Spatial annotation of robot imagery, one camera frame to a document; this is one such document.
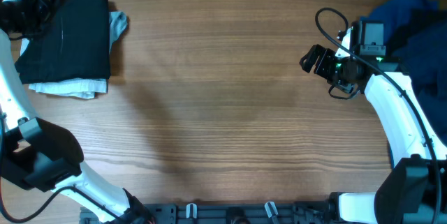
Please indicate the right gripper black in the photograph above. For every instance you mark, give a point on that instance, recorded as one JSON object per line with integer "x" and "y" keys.
{"x": 321, "y": 68}

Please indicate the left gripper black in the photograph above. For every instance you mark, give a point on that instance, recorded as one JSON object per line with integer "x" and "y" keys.
{"x": 45, "y": 8}

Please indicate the black shorts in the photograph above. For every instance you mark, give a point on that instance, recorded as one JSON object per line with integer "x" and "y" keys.
{"x": 76, "y": 44}

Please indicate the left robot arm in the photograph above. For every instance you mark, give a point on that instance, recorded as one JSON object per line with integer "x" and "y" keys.
{"x": 37, "y": 154}

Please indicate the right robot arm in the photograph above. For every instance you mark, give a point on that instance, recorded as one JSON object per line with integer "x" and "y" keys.
{"x": 415, "y": 190}

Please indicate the dark garment in pile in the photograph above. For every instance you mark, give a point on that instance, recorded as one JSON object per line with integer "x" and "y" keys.
{"x": 421, "y": 46}

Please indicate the blue garment in pile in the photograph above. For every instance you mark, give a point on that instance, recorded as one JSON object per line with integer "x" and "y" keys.
{"x": 394, "y": 11}

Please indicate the folded light blue denim shorts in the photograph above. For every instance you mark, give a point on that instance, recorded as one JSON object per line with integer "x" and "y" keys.
{"x": 85, "y": 88}

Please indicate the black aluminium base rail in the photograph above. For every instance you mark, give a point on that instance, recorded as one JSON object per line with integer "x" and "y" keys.
{"x": 269, "y": 212}

